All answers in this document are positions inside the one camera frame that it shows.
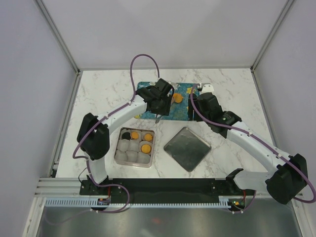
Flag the metal tongs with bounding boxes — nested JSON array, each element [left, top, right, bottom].
[[155, 115, 162, 124]]

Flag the orange cookie small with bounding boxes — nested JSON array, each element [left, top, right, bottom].
[[131, 131, 139, 139]]

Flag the black cookie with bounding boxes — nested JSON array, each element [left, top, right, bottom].
[[121, 132, 131, 140]]

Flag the round dotted orange cookie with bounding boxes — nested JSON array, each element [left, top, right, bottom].
[[141, 144, 152, 154]]

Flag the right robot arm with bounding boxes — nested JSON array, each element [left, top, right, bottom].
[[189, 92, 310, 204]]

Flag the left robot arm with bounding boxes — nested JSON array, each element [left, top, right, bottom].
[[73, 79, 175, 195]]

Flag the teal floral tray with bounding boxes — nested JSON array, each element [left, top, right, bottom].
[[135, 81, 194, 121]]

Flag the square metal tin lid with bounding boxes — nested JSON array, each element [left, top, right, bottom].
[[163, 127, 211, 172]]

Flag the square cookie tin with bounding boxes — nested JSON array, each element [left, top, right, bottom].
[[114, 127, 156, 168]]

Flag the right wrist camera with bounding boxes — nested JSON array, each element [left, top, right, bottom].
[[197, 83, 214, 94]]

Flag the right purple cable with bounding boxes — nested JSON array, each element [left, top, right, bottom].
[[191, 83, 316, 203]]

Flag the purple cable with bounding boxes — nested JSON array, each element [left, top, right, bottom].
[[73, 53, 160, 185], [191, 83, 316, 203]]

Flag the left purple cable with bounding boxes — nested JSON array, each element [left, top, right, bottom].
[[73, 53, 160, 185]]

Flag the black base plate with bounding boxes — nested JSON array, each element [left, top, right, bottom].
[[79, 178, 254, 204]]

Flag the white cable duct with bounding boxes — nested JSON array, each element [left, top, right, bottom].
[[45, 196, 244, 208]]

